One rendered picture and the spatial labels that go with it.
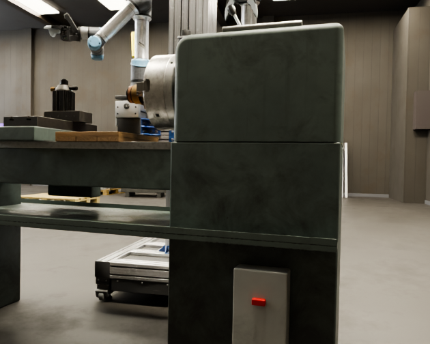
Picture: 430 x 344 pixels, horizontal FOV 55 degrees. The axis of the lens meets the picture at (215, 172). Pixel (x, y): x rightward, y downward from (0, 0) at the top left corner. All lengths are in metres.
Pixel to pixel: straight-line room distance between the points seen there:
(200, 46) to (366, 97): 10.02
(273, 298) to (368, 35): 10.66
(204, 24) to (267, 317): 1.80
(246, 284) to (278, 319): 0.15
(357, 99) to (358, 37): 1.59
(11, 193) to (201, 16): 1.48
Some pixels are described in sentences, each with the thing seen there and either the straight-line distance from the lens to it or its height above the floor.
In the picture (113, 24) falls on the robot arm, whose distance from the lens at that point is 2.61.
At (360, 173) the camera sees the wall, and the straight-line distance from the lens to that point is 11.29.
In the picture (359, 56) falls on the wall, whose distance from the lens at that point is 11.62.
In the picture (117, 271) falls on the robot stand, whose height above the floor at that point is 0.18.
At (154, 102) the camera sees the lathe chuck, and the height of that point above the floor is 1.02.
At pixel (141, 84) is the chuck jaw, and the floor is 1.09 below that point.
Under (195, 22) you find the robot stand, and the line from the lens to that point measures 2.70.
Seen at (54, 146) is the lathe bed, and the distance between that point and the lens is 1.88.
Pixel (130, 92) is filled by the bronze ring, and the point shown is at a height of 1.08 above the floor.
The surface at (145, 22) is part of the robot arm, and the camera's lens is 2.74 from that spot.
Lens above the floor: 0.79
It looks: 1 degrees down
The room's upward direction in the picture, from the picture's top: 1 degrees clockwise
